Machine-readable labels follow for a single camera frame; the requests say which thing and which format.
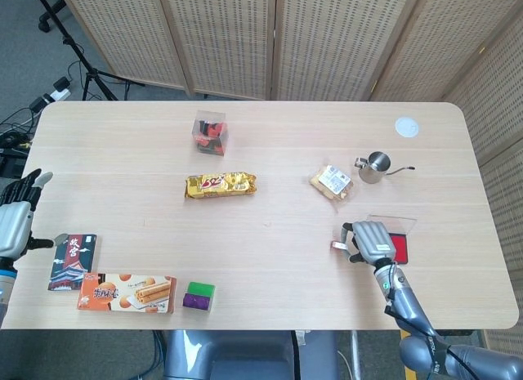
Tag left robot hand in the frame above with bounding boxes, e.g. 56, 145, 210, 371
0, 169, 69, 261

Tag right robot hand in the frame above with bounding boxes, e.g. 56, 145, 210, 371
341, 220, 398, 267

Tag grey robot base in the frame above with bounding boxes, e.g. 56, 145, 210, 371
163, 329, 340, 380

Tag red ink pad clear lid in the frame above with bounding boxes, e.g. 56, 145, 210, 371
367, 214, 418, 266

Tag dark palace print box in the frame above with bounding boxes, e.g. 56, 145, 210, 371
47, 233, 98, 292

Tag steel long-spout pitcher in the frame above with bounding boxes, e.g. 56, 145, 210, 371
354, 150, 417, 185

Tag clear bag of biscuits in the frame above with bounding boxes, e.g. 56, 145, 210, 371
308, 161, 355, 212

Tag white table leg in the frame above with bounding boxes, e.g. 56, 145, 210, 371
350, 329, 363, 380

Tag white round table grommet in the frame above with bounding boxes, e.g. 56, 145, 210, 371
394, 116, 420, 139

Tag orange egg roll box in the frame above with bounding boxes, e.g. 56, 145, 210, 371
76, 271, 178, 315

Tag white power strip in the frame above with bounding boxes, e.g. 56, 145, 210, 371
42, 78, 71, 103

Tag gold biscuit packet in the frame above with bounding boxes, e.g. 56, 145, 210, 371
183, 172, 258, 200

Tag black tripod stand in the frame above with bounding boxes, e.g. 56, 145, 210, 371
30, 0, 146, 101

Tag green purple block toy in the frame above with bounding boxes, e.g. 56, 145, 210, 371
181, 280, 217, 313

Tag clear box orange black pieces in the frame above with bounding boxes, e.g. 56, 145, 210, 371
191, 110, 229, 157

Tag black office chair base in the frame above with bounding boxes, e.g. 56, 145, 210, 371
38, 0, 66, 33

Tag wood rattan folding screen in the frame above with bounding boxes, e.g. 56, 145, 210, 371
56, 0, 523, 356

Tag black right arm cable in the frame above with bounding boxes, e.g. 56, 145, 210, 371
382, 263, 475, 380

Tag black floor cable tangle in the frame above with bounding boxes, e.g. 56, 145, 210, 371
0, 104, 42, 177

